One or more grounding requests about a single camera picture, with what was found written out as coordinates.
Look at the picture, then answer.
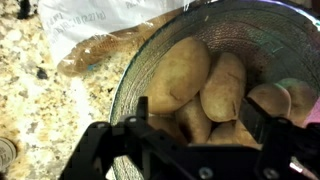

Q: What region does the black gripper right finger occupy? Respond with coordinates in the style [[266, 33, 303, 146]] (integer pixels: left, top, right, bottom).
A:
[[239, 98, 320, 180]]

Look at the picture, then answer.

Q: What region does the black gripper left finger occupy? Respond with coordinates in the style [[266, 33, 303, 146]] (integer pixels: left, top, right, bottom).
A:
[[59, 96, 214, 180]]

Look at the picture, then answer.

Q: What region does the brown russet potato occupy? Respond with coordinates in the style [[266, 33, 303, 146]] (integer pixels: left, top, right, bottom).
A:
[[144, 36, 212, 115], [174, 94, 213, 145], [246, 83, 293, 120], [206, 119, 262, 150], [199, 51, 248, 123], [146, 114, 188, 146]]

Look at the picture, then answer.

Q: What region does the green tinged potato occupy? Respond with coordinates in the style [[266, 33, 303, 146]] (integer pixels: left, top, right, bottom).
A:
[[276, 78, 318, 125]]

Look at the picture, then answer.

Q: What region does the clear glass bowl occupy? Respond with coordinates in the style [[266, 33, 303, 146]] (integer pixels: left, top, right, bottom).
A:
[[109, 0, 320, 180]]

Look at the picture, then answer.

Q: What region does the blue clear plastic potato bag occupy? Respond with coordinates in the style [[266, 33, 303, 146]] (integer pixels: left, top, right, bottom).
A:
[[37, 0, 198, 78]]

